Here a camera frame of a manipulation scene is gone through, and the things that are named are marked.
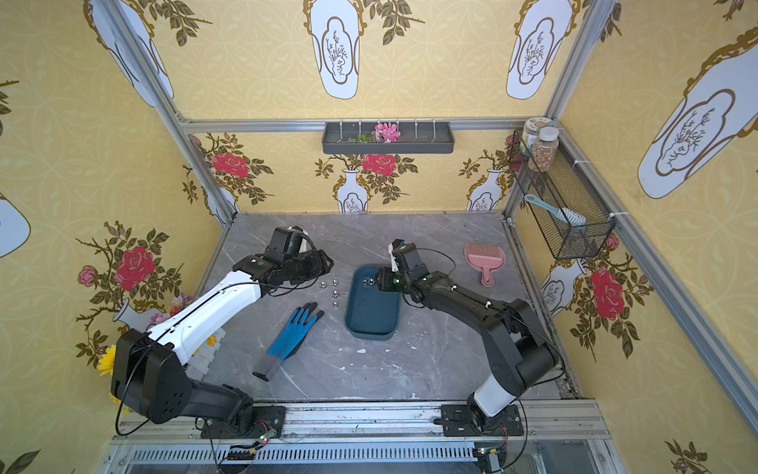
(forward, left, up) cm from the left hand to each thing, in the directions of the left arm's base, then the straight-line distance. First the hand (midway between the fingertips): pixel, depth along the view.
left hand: (316, 262), depth 85 cm
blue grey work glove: (-17, +8, -14) cm, 24 cm away
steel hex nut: (+3, +1, -17) cm, 17 cm away
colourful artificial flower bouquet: (-16, +41, 0) cm, 45 cm away
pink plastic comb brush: (+11, -57, -15) cm, 60 cm away
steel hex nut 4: (-5, -4, -16) cm, 18 cm away
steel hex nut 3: (-1, -4, -16) cm, 17 cm away
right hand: (+1, -21, -6) cm, 22 cm away
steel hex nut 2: (+3, -3, -17) cm, 17 cm away
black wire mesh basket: (+16, -74, +13) cm, 76 cm away
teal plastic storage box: (-9, -16, -16) cm, 24 cm away
